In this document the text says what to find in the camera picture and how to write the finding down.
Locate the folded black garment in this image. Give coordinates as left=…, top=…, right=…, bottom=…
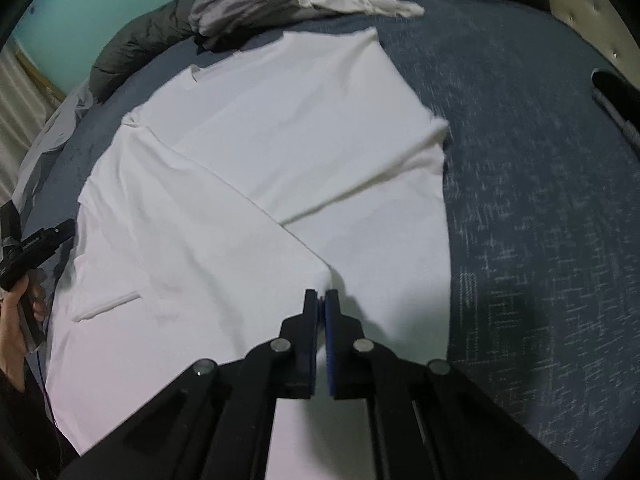
left=591, top=70, right=640, bottom=126

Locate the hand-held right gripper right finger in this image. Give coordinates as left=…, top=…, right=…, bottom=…
left=324, top=288, right=581, bottom=480

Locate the cream tufted headboard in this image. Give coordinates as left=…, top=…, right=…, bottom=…
left=530, top=0, right=640, bottom=91

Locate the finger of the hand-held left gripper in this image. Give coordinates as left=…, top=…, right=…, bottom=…
left=47, top=218, right=76, bottom=248

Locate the beige striped curtain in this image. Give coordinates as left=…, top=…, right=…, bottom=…
left=0, top=52, right=63, bottom=201

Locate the white printed t-shirt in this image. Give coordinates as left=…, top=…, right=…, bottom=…
left=45, top=27, right=453, bottom=480

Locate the light grey pillow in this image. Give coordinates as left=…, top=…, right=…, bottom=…
left=12, top=90, right=93, bottom=211

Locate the wooden frame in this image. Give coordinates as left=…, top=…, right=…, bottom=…
left=15, top=49, right=68, bottom=103

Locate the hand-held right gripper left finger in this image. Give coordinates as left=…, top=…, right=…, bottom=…
left=60, top=288, right=321, bottom=480

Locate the crumpled black garment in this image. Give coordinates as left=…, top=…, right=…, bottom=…
left=194, top=32, right=237, bottom=54

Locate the folded grey garment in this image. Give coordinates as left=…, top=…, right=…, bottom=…
left=592, top=90, right=640, bottom=152

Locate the person's left hand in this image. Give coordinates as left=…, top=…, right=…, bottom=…
left=0, top=270, right=51, bottom=393

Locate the dark grey rolled duvet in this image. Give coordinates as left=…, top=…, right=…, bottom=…
left=90, top=0, right=551, bottom=103

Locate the person's left forearm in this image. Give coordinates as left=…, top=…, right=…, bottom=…
left=0, top=367, right=83, bottom=480

